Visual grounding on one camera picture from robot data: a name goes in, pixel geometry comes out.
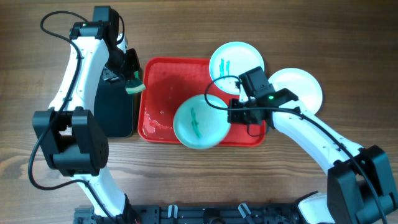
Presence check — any red plastic tray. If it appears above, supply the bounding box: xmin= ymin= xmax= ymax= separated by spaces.
xmin=137 ymin=57 xmax=266 ymax=147

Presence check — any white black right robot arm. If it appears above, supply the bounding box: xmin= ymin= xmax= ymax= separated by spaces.
xmin=229 ymin=67 xmax=397 ymax=223

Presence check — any green yellow sponge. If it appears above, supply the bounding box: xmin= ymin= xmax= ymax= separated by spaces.
xmin=125 ymin=71 xmax=146 ymax=95

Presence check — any white plate bottom green stain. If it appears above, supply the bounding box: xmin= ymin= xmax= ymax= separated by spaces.
xmin=173 ymin=95 xmax=231 ymax=150

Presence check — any black water tray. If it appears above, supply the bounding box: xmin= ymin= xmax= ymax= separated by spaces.
xmin=94 ymin=78 xmax=134 ymax=138

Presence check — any white plate green stain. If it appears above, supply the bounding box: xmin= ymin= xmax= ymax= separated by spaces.
xmin=209 ymin=42 xmax=265 ymax=95
xmin=173 ymin=95 xmax=231 ymax=150
xmin=269 ymin=68 xmax=323 ymax=114

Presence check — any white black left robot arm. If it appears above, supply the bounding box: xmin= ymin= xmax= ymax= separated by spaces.
xmin=32 ymin=6 xmax=141 ymax=223

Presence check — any white plate top green stain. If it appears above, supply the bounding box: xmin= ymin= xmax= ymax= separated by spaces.
xmin=209 ymin=42 xmax=265 ymax=95

